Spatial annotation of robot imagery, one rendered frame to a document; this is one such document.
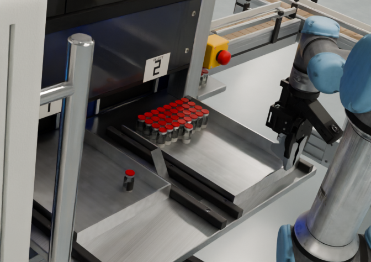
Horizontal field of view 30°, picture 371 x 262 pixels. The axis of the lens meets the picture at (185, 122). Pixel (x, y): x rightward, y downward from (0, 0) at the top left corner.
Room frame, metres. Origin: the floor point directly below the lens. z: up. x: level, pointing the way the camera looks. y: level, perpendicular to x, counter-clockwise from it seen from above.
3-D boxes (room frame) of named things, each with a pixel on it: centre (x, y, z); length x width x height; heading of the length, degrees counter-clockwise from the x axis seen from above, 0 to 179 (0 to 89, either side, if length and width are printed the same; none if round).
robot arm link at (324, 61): (1.27, -0.27, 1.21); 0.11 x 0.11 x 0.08; 7
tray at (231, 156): (1.40, -0.07, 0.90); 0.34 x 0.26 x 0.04; 55
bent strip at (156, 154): (1.24, 0.00, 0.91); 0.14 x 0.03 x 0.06; 55
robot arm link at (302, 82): (1.37, -0.24, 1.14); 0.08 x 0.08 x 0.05
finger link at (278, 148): (1.36, -0.23, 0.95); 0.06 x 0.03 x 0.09; 55
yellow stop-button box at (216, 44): (1.74, -0.03, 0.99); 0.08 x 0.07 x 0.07; 55
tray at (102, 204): (1.19, 0.22, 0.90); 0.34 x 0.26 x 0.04; 55
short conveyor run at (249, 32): (2.06, -0.08, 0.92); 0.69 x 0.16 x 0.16; 145
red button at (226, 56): (1.71, -0.06, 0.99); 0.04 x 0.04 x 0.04; 55
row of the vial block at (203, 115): (1.46, 0.00, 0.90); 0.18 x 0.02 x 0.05; 145
